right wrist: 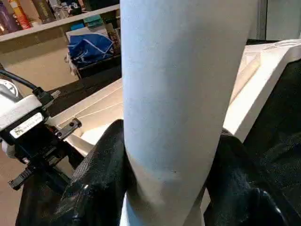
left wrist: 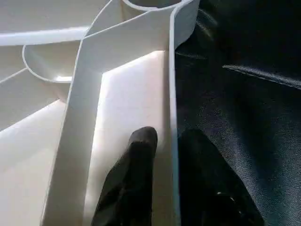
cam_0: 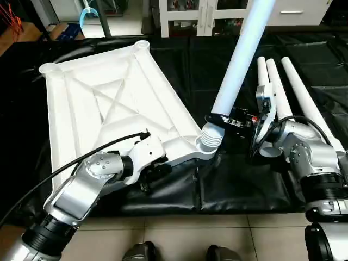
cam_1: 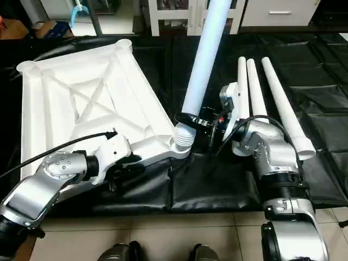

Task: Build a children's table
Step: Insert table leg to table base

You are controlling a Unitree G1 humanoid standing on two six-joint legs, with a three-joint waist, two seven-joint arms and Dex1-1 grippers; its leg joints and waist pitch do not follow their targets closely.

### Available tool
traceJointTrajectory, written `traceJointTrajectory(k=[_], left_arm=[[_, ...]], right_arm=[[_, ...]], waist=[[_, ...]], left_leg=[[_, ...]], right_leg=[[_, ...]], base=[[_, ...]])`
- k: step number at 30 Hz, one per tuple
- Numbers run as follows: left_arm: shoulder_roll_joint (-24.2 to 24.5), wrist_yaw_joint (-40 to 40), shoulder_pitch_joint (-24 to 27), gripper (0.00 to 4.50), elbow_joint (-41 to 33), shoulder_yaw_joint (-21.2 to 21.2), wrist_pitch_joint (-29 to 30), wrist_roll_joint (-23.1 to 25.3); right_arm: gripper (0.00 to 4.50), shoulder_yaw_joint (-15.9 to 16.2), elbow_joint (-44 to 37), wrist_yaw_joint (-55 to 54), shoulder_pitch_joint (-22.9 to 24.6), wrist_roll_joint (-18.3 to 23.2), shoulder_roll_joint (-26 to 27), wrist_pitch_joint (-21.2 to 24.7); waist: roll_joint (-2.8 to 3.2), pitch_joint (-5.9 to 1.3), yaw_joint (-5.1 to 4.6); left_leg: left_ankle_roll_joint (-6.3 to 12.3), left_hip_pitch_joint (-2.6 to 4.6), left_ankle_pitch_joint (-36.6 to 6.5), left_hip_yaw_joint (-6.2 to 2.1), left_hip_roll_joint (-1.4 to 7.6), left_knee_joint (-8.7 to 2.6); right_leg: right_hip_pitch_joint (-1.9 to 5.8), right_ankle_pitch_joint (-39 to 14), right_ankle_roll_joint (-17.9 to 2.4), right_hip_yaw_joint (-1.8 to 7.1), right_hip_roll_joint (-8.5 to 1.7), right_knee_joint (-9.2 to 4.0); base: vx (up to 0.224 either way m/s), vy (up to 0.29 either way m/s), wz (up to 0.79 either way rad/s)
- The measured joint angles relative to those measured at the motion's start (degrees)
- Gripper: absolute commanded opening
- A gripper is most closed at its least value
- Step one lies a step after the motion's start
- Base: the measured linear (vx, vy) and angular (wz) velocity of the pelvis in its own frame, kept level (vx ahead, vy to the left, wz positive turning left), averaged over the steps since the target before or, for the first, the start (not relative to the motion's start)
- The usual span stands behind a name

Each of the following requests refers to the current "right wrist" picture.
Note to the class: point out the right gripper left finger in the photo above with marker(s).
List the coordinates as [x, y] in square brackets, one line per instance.
[101, 188]

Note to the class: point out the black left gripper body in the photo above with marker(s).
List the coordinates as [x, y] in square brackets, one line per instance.
[35, 148]

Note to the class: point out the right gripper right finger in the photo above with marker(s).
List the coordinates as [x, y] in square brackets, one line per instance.
[249, 188]

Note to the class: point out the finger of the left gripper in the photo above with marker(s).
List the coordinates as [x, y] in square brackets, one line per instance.
[68, 128]

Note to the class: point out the white plastic table top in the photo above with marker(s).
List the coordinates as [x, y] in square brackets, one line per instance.
[263, 89]

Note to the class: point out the white plastic table leg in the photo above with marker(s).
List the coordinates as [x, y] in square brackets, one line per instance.
[188, 94]

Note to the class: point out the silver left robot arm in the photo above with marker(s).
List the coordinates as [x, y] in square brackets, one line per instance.
[5, 90]

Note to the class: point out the black work mat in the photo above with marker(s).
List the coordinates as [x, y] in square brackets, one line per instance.
[277, 155]

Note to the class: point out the blue bag on shelf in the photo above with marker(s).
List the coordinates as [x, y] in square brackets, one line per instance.
[91, 47]

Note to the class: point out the beige wooden shelf board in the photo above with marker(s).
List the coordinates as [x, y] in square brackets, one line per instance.
[56, 21]

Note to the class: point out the orange plastic bottle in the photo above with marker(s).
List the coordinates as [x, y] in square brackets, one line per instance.
[19, 13]

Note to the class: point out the purple plastic bottle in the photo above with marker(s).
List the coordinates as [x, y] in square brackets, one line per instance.
[7, 19]

